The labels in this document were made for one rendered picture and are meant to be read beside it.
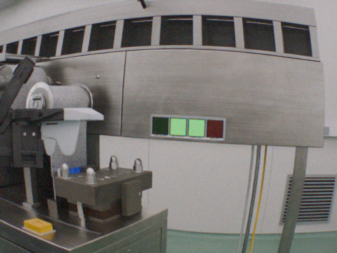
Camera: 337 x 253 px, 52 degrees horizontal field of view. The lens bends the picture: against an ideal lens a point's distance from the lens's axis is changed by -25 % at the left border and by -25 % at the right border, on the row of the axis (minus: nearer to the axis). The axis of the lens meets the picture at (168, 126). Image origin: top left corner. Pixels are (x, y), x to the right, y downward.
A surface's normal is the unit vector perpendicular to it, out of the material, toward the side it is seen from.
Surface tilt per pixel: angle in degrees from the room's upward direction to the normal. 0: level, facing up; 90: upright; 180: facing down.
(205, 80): 90
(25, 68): 80
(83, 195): 90
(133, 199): 90
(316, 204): 90
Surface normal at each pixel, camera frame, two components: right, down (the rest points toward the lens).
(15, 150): 0.50, -0.07
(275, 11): -0.37, 0.04
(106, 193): 0.93, 0.05
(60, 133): -0.05, -0.07
